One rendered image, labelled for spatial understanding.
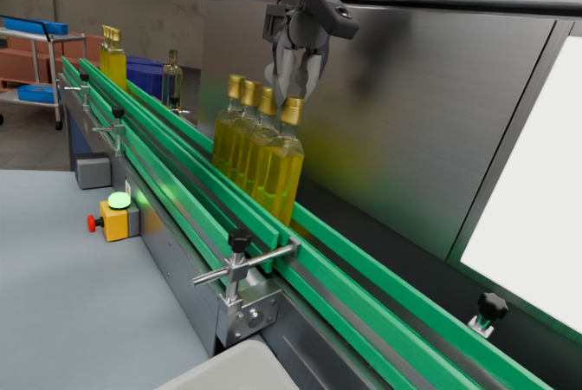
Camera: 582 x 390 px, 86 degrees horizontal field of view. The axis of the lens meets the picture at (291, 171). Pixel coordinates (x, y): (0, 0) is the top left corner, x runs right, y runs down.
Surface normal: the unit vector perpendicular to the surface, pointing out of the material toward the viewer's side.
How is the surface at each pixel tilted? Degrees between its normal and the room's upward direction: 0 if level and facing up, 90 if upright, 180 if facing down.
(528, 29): 90
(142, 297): 0
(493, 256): 90
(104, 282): 0
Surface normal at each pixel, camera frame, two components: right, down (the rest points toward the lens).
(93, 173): 0.63, 0.40
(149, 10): 0.33, 0.41
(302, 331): -0.76, 0.11
